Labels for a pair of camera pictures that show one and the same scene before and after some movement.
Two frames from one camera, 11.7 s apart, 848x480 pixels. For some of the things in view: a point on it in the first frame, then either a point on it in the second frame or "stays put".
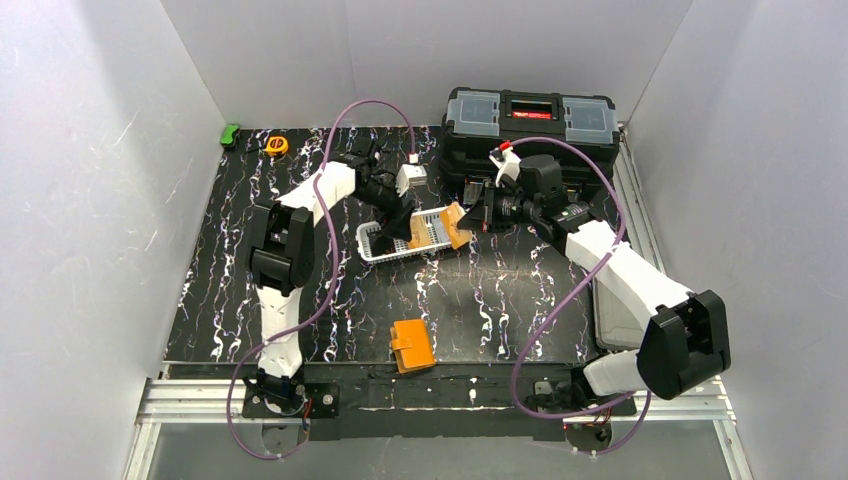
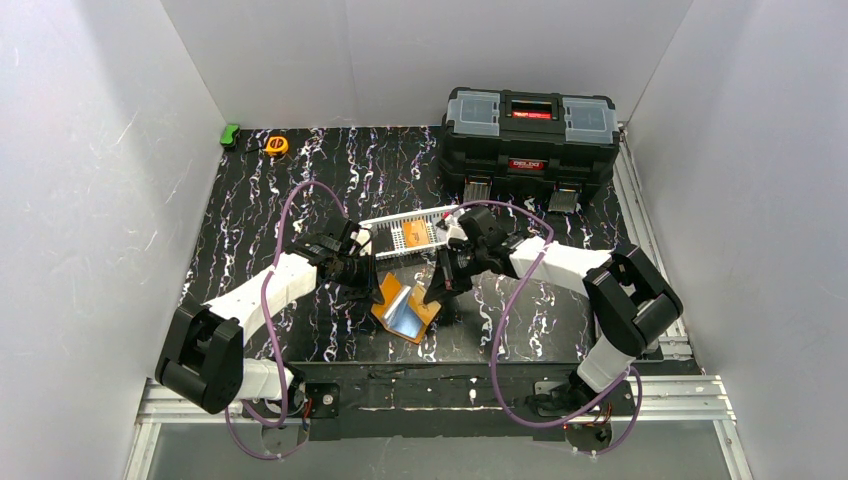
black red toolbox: x=478 y=120 stays put
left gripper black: x=399 y=214 → x=361 y=276
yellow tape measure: x=276 y=145 stays put
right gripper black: x=490 y=207 → x=444 y=277
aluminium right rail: x=637 y=214 stays put
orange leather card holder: x=411 y=345 → x=404 y=310
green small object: x=227 y=137 stays put
